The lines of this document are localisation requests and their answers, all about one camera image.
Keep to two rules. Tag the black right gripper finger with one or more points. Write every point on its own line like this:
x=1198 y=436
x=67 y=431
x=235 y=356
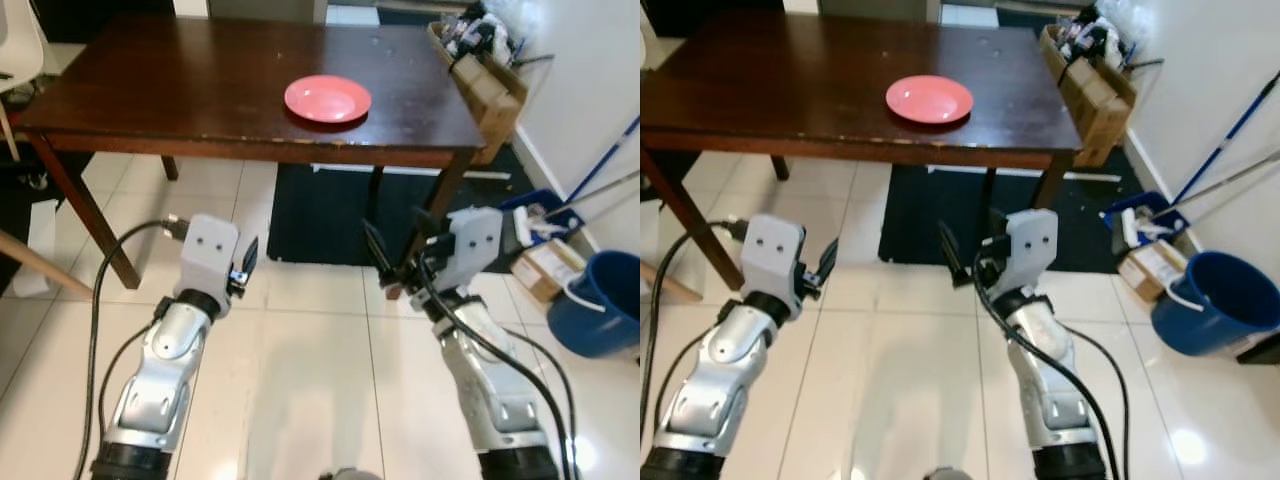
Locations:
x=999 y=225
x=378 y=252
x=954 y=252
x=425 y=225

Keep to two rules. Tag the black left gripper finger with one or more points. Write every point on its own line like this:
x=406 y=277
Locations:
x=827 y=262
x=249 y=260

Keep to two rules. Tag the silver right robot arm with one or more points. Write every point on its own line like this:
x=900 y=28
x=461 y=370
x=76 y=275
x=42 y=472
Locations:
x=1050 y=390
x=490 y=390

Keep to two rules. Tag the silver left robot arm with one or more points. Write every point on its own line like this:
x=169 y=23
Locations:
x=715 y=385
x=160 y=380

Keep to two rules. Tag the dark floor rug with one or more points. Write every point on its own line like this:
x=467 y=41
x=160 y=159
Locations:
x=320 y=215
x=930 y=220

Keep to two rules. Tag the blue mop head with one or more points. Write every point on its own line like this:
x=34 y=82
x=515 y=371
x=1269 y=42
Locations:
x=528 y=215
x=1135 y=218

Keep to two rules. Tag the small cardboard box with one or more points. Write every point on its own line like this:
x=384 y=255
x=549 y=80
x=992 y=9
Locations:
x=545 y=268
x=1150 y=268

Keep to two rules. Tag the light wooden stick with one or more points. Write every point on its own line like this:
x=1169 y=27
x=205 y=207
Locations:
x=670 y=282
x=40 y=265

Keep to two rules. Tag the large open cardboard box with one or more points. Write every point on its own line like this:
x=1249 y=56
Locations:
x=492 y=100
x=1095 y=105

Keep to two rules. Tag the pink round plate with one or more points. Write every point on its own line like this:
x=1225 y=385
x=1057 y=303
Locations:
x=327 y=98
x=928 y=98

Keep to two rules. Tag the dark brown wooden table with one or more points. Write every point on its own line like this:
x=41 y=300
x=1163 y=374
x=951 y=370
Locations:
x=780 y=90
x=200 y=90

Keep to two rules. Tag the silver metal pole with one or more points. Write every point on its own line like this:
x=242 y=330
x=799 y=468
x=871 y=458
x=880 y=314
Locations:
x=600 y=190
x=1225 y=180

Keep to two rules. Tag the blue plastic bucket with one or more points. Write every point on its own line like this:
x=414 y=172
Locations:
x=1215 y=305
x=595 y=310

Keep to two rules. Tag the white paper bag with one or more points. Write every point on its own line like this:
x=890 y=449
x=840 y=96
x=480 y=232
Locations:
x=40 y=245

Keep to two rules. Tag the grey robot foot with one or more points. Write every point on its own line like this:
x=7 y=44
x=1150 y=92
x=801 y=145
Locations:
x=357 y=474
x=950 y=474

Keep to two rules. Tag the clear plastic bag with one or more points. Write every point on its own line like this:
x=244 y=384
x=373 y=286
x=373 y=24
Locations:
x=503 y=25
x=1115 y=25

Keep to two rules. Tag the white plastic chair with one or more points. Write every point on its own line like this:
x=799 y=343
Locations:
x=15 y=50

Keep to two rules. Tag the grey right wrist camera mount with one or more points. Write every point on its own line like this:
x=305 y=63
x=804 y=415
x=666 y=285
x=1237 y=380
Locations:
x=472 y=245
x=1032 y=245

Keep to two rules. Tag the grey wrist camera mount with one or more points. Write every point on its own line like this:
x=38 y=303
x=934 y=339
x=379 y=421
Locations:
x=1032 y=245
x=207 y=255
x=772 y=260
x=472 y=245

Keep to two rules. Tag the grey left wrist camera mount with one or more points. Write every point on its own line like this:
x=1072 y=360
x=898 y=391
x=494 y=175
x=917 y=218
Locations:
x=207 y=255
x=772 y=260

